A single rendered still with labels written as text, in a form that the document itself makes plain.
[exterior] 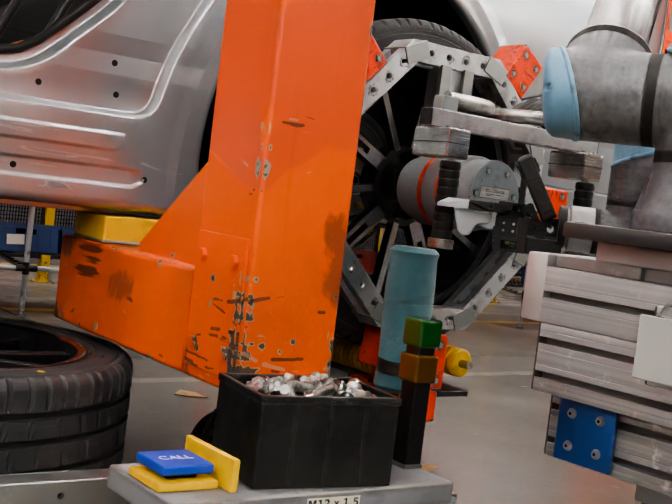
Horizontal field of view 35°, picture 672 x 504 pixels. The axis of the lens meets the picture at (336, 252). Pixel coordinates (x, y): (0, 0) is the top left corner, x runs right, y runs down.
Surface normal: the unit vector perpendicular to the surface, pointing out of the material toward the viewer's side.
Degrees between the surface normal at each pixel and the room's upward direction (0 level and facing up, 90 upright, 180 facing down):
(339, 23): 90
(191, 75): 90
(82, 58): 90
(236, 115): 90
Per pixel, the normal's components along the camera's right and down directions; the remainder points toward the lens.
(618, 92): -0.38, 0.00
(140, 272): -0.80, -0.07
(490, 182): 0.58, 0.11
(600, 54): -0.18, -0.69
